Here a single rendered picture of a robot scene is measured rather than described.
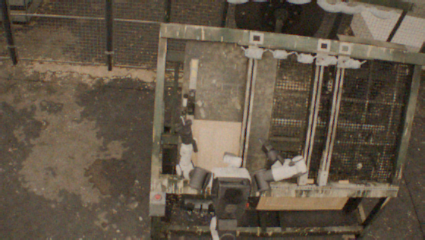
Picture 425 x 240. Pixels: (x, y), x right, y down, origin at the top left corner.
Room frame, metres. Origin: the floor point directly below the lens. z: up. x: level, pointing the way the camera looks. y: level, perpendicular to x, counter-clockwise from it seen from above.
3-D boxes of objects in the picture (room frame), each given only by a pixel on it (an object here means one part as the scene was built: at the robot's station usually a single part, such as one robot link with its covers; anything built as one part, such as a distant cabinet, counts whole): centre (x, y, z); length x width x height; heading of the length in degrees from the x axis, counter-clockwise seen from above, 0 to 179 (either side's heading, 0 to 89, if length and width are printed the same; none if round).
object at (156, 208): (1.82, 0.32, 0.84); 0.12 x 0.12 x 0.18; 10
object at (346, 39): (3.18, -1.26, 1.38); 0.70 x 0.15 x 0.85; 100
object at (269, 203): (2.45, -0.98, 0.53); 0.90 x 0.02 x 0.55; 100
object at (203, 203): (1.97, -0.10, 0.69); 0.50 x 0.14 x 0.24; 100
